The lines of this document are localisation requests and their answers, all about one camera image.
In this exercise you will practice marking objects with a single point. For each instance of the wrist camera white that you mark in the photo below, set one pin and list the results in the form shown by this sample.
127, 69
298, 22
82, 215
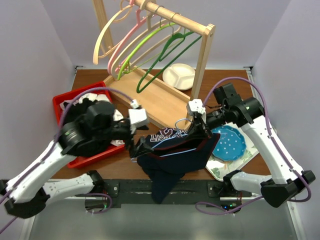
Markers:
137, 114
195, 106

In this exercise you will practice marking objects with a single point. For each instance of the beige plastic hanger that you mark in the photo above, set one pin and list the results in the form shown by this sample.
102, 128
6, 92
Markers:
129, 47

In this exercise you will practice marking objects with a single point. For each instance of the natural wooden hanger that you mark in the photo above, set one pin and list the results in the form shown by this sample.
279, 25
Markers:
104, 45

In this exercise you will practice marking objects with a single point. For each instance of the navy tank top red trim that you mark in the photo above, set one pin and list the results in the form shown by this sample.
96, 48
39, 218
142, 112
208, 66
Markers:
165, 172

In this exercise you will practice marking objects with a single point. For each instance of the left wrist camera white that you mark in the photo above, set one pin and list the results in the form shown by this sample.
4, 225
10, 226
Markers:
137, 114

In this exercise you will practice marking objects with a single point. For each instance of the pink plastic hanger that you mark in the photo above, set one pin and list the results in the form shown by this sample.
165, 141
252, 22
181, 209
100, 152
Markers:
140, 22

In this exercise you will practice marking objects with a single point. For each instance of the light blue wire hanger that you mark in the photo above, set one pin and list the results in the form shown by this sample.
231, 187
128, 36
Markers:
178, 134

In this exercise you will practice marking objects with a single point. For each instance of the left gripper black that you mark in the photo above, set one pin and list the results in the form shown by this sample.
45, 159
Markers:
142, 147

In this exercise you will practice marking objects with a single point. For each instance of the red plastic bin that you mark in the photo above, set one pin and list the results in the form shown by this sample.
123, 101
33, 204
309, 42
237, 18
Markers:
81, 162

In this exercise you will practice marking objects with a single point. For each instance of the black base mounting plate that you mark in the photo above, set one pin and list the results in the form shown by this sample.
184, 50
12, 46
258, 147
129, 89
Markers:
185, 192

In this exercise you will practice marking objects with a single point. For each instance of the blue dotted plate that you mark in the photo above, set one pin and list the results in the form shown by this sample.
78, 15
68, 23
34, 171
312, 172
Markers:
231, 144

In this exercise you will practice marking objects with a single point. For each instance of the white garment in bin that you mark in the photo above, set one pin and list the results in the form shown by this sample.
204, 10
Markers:
102, 97

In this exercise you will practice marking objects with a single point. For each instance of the dark green hanger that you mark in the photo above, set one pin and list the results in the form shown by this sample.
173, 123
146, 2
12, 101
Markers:
172, 44

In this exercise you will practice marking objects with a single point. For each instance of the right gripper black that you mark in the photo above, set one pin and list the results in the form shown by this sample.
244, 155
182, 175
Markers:
199, 128

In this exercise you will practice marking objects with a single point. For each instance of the wooden hanger rack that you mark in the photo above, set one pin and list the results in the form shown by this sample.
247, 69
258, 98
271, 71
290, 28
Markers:
163, 103

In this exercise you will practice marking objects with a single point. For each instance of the floral leaf tray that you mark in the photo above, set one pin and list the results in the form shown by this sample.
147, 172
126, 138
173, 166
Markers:
219, 168

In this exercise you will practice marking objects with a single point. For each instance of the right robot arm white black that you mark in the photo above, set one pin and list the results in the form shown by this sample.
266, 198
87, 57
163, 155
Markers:
286, 179

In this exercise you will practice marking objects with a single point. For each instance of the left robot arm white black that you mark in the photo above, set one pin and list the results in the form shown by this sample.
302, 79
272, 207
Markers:
88, 135

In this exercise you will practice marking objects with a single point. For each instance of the lime green hanger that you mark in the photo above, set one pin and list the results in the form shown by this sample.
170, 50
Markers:
130, 65

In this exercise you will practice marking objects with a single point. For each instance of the white divided dish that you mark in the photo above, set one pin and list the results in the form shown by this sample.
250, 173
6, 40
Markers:
180, 76

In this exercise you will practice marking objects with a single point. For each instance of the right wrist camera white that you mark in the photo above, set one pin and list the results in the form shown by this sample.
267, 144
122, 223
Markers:
195, 106

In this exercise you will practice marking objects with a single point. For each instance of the black garment in bin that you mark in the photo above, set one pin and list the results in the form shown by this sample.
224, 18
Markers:
78, 109

